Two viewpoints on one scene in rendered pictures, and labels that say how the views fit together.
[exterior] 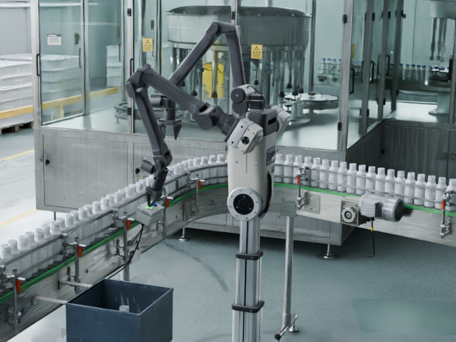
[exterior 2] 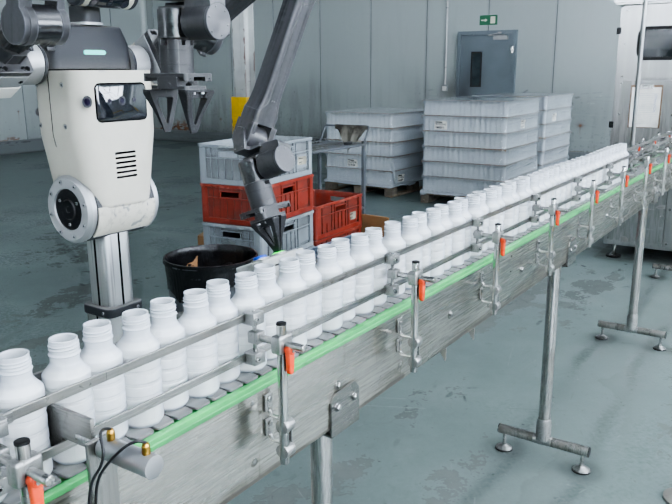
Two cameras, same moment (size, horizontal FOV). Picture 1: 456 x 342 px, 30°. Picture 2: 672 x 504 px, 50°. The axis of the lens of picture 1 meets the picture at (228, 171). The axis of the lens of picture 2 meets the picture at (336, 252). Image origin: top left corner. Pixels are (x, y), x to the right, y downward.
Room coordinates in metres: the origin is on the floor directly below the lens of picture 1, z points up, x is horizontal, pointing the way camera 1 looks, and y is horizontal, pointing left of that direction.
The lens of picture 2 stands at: (5.30, 0.87, 1.49)
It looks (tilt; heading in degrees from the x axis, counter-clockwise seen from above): 14 degrees down; 195
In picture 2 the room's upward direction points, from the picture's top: straight up
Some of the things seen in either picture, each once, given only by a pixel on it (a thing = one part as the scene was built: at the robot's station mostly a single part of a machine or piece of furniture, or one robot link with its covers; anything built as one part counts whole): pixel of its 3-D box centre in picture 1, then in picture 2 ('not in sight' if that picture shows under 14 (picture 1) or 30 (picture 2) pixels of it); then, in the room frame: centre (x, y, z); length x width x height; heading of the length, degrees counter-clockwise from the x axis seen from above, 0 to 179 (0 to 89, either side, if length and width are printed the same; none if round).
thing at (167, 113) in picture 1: (169, 115); (176, 61); (4.14, 0.29, 1.51); 0.10 x 0.07 x 0.07; 71
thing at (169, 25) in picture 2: (168, 103); (177, 23); (4.14, 0.30, 1.57); 0.07 x 0.06 x 0.07; 71
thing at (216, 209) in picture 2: not in sight; (259, 196); (1.33, -0.63, 0.78); 0.61 x 0.41 x 0.22; 167
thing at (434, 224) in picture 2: (74, 230); (432, 242); (3.56, 0.66, 1.08); 0.06 x 0.06 x 0.17
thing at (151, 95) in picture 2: (173, 129); (171, 104); (4.13, 0.27, 1.44); 0.07 x 0.07 x 0.09; 71
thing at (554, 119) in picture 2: not in sight; (521, 138); (-5.00, 0.78, 0.59); 1.25 x 1.03 x 1.17; 162
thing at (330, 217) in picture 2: not in sight; (315, 213); (0.64, -0.50, 0.55); 0.61 x 0.41 x 0.22; 164
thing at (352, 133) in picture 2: not in sight; (350, 138); (-1.58, -0.78, 0.85); 0.36 x 0.12 x 0.27; 71
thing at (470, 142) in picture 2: not in sight; (482, 149); (-3.46, 0.35, 0.59); 1.24 x 1.03 x 1.17; 163
